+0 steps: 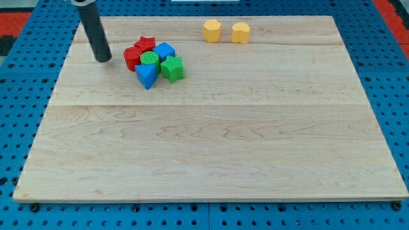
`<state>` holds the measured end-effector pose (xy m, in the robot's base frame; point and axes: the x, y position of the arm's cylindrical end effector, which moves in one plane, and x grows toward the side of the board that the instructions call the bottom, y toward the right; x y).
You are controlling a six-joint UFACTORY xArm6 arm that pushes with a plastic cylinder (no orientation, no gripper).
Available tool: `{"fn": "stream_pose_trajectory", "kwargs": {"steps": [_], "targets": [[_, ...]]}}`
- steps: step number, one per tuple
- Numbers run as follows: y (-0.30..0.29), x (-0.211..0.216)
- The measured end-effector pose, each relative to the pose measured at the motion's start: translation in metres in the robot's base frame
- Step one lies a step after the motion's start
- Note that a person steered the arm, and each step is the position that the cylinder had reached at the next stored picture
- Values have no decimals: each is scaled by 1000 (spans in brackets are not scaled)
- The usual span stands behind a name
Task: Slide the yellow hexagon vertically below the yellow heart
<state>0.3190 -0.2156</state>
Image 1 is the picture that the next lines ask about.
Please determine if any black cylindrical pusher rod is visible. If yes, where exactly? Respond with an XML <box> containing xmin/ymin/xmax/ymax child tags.
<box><xmin>71</xmin><ymin>0</ymin><xmax>112</xmax><ymax>63</ymax></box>

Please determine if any yellow hexagon block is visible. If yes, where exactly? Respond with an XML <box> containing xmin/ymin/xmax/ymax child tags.
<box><xmin>203</xmin><ymin>19</ymin><xmax>221</xmax><ymax>43</ymax></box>

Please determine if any yellow heart block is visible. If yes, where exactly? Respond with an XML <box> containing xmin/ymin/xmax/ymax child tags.
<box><xmin>231</xmin><ymin>22</ymin><xmax>251</xmax><ymax>44</ymax></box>

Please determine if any red cylinder block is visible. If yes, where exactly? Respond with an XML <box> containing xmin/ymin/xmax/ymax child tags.
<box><xmin>123</xmin><ymin>47</ymin><xmax>142</xmax><ymax>72</ymax></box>

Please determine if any red star block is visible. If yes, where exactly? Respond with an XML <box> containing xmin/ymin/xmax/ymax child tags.
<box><xmin>134</xmin><ymin>36</ymin><xmax>156</xmax><ymax>52</ymax></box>

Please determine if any green cylinder block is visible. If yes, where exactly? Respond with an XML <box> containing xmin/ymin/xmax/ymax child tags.
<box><xmin>140</xmin><ymin>51</ymin><xmax>161</xmax><ymax>73</ymax></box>

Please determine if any blue cube block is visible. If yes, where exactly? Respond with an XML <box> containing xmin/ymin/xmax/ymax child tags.
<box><xmin>153</xmin><ymin>42</ymin><xmax>176</xmax><ymax>63</ymax></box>

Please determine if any blue triangle block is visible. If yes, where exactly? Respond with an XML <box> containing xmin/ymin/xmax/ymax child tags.
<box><xmin>135</xmin><ymin>64</ymin><xmax>158</xmax><ymax>90</ymax></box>

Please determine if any green star block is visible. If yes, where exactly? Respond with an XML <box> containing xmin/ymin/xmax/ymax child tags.
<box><xmin>160</xmin><ymin>56</ymin><xmax>185</xmax><ymax>83</ymax></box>

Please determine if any light wooden board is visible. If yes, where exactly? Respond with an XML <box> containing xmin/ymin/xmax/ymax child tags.
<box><xmin>13</xmin><ymin>16</ymin><xmax>408</xmax><ymax>203</ymax></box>

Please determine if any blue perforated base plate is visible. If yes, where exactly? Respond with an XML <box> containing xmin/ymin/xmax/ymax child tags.
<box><xmin>1</xmin><ymin>1</ymin><xmax>408</xmax><ymax>229</ymax></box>

